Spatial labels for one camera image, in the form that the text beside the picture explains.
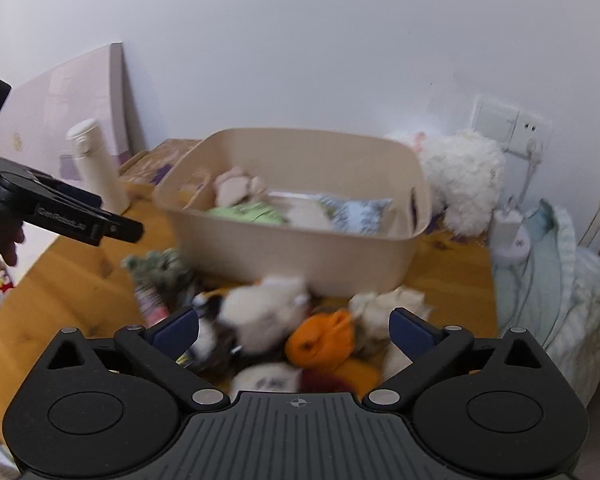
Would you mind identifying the white plug and cable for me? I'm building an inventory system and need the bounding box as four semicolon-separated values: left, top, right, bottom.
509;138;545;212

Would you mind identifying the brown box with purple flowers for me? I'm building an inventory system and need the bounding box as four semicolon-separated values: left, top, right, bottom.
119;139;199;185

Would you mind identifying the beige plastic storage bin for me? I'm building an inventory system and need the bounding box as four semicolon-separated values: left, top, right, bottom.
154;128;432;296

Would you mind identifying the lilac flat gift box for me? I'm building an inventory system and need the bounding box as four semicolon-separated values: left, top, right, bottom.
0;42;131;182

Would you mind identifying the green grey plush item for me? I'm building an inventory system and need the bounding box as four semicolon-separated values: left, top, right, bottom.
121;248;194;327

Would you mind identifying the white thermos bottle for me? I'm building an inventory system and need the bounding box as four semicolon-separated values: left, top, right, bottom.
66;119;130;214

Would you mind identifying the white grey plush cat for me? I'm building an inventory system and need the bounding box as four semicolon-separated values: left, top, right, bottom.
178;276;310;398

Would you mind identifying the white charger on round base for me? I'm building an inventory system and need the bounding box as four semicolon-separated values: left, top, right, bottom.
486;197;531;266

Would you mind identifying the white wall switch socket panel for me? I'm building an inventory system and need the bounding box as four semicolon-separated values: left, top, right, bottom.
471;96;554;158

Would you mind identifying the beige plush toy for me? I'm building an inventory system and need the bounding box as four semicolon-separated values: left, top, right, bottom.
213;167;268;207

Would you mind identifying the pale green striped cloth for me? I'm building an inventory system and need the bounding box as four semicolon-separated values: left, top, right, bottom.
492;200;600;404

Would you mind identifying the white fluffy plush toy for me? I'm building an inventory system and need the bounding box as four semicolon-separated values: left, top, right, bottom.
387;129;506;237

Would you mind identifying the white green snack packet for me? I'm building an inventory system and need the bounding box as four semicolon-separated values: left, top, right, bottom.
317;195;392;235

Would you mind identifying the orange white chicken plush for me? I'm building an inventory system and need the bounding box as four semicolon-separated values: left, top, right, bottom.
284;285;434;401

